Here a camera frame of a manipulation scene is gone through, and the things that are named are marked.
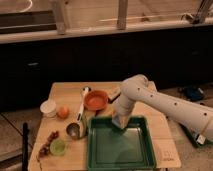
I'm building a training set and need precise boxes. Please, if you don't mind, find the orange bowl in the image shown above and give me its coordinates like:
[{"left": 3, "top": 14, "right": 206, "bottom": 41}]
[{"left": 84, "top": 90, "right": 108, "bottom": 111}]

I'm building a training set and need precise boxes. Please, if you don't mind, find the black pole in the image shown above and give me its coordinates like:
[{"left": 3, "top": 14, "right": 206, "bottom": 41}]
[{"left": 22, "top": 122, "right": 29, "bottom": 171}]

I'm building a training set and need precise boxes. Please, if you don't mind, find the green utensil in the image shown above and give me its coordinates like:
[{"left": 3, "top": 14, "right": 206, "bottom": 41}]
[{"left": 81, "top": 112, "right": 87, "bottom": 138}]

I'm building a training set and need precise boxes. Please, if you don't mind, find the metal measuring cup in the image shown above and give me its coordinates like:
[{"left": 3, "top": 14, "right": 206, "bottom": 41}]
[{"left": 66, "top": 123, "right": 80, "bottom": 140}]

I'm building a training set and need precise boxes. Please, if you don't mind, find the green bin with items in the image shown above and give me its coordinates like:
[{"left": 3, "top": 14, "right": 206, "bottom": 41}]
[{"left": 181, "top": 126, "right": 213, "bottom": 148}]

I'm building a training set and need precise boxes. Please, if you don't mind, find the orange fruit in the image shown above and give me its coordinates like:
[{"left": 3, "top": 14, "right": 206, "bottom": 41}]
[{"left": 57, "top": 107, "right": 69, "bottom": 119}]

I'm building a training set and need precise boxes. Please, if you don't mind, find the bunch of red grapes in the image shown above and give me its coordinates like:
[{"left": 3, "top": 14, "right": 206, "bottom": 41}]
[{"left": 37, "top": 131, "right": 59, "bottom": 160}]

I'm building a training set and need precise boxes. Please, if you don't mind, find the white handled utensil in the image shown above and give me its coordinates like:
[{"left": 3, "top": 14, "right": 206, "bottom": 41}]
[{"left": 77, "top": 86, "right": 91, "bottom": 122}]

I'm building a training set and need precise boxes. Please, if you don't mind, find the small green cup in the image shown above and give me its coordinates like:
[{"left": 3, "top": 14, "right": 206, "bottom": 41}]
[{"left": 50, "top": 138, "right": 66, "bottom": 156}]

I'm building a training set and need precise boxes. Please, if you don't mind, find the white cup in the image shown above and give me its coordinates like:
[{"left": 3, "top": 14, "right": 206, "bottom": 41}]
[{"left": 40, "top": 99, "right": 56, "bottom": 117}]

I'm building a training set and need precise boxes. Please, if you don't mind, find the green plastic tray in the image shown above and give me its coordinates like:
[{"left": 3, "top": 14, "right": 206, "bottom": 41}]
[{"left": 87, "top": 116, "right": 156, "bottom": 171}]

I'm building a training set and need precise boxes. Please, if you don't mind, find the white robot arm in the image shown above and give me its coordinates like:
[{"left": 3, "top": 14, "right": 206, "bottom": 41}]
[{"left": 112, "top": 74, "right": 213, "bottom": 141}]

